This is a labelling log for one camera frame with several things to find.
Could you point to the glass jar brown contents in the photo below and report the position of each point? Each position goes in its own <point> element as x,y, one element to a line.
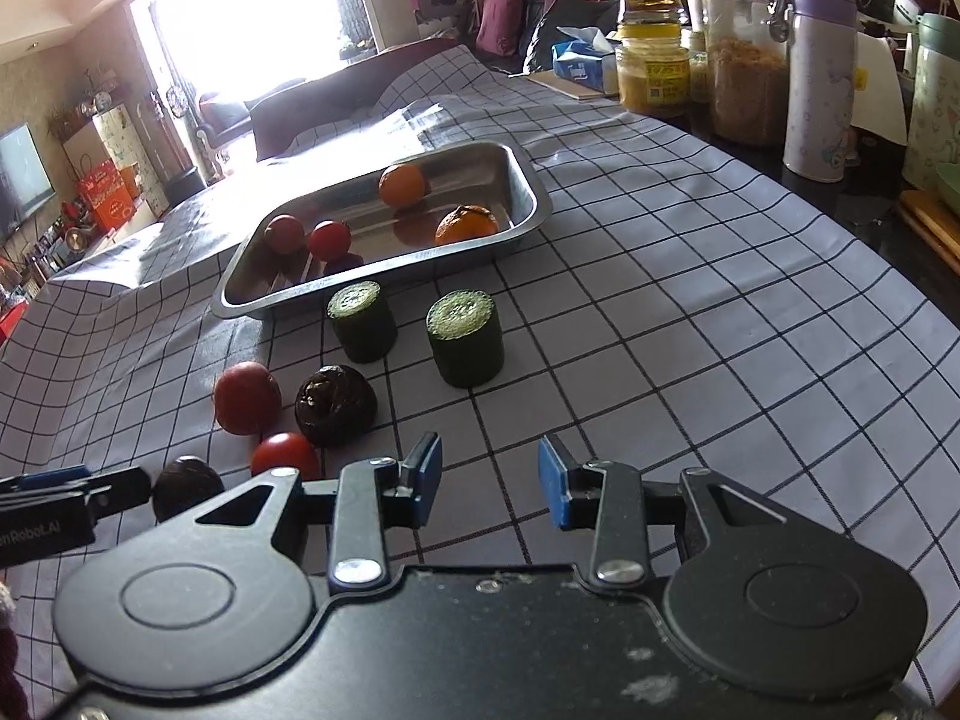
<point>746,82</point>

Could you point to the black cushion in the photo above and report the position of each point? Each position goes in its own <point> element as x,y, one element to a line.
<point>555,34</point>

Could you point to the white patterned cabinet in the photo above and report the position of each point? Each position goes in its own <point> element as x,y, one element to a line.
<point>131,142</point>

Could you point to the dark chaise lounge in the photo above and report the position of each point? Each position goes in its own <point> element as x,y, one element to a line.
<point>240,109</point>

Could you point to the small maroon cushion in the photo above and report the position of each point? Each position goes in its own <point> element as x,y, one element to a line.
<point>499,22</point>

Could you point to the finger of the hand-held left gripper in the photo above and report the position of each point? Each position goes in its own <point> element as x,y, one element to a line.
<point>45,476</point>
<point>120,493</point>

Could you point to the red cherry tomato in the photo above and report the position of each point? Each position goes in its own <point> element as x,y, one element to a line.
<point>330,238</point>
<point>285,454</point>

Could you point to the grey checkered tablecloth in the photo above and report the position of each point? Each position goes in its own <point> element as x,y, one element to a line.
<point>637,315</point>

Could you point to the red radish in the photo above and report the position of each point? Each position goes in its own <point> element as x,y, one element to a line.
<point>247,397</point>
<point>285,234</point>

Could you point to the large orange tangerine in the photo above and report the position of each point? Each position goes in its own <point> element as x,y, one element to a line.
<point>466,226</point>

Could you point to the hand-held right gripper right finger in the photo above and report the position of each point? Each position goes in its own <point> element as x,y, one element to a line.
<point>556,484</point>

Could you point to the white thermos purple lid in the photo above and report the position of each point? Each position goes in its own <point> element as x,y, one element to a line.
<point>819,90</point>

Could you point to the dark avocado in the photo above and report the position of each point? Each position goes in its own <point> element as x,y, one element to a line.
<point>187,487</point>

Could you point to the maroon chair back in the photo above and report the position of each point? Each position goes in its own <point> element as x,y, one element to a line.
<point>322,101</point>

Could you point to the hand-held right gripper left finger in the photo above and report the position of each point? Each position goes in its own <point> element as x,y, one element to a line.
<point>421,480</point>

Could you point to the small orange tangerine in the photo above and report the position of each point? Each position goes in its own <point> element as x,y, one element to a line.
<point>403,185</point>

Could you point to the black round stool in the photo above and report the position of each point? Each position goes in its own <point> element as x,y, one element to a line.
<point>182,184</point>

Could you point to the wooden cutting board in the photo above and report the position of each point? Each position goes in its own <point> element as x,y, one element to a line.
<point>934,229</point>

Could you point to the red gift bag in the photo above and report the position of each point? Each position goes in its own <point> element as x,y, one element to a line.
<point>105,195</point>

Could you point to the black leather sofa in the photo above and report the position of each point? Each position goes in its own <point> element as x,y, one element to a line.
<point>536,22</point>

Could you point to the metal tray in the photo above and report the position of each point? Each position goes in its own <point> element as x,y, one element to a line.
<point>337,199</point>

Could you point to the person's left forearm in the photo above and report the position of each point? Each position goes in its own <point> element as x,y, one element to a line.
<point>7,652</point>

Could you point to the thin wooden board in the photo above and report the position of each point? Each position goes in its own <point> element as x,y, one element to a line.
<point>559,84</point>

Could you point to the blue tissue box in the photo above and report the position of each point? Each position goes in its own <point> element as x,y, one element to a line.
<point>581,64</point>

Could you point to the yellow plastic jar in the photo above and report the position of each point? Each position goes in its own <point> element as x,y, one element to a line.
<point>652,75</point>

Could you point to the green cucumber piece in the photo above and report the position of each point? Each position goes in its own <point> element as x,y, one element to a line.
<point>465,349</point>
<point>362,330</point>

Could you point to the flat screen television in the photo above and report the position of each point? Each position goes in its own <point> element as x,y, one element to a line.
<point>22,180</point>

